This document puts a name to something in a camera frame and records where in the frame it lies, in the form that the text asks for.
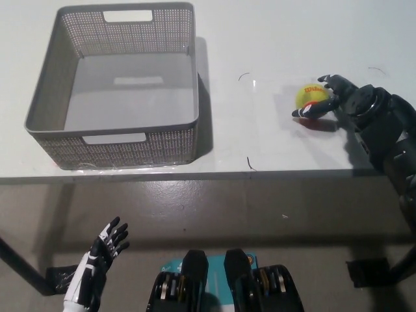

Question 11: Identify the black metal table leg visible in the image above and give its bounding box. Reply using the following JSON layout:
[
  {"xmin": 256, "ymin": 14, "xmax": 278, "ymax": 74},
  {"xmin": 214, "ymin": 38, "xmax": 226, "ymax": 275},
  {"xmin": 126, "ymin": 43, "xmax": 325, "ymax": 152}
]
[
  {"xmin": 0, "ymin": 233, "xmax": 46, "ymax": 295},
  {"xmin": 387, "ymin": 242, "xmax": 416, "ymax": 287}
]

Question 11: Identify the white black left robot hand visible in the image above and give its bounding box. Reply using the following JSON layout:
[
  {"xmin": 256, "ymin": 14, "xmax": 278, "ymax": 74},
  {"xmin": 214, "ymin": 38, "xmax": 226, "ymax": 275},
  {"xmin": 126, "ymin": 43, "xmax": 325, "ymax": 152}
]
[{"xmin": 63, "ymin": 216, "xmax": 131, "ymax": 312}]

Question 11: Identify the grey perforated plastic basket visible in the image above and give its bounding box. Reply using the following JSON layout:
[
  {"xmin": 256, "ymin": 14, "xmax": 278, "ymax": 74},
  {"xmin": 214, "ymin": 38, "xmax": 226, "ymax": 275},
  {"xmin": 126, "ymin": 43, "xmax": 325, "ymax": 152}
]
[{"xmin": 23, "ymin": 2, "xmax": 200, "ymax": 170}]

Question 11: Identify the yellow orange tennis ball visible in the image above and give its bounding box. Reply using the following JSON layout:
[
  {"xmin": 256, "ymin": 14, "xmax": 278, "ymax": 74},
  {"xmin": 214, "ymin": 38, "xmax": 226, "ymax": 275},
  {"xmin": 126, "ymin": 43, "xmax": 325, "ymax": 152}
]
[{"xmin": 294, "ymin": 83, "xmax": 331, "ymax": 120}]

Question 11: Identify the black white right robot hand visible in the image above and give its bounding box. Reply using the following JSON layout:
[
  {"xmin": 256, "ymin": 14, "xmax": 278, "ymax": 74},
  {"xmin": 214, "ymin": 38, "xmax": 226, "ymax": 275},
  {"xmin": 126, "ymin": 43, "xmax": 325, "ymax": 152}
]
[{"xmin": 291, "ymin": 73, "xmax": 384, "ymax": 131}]

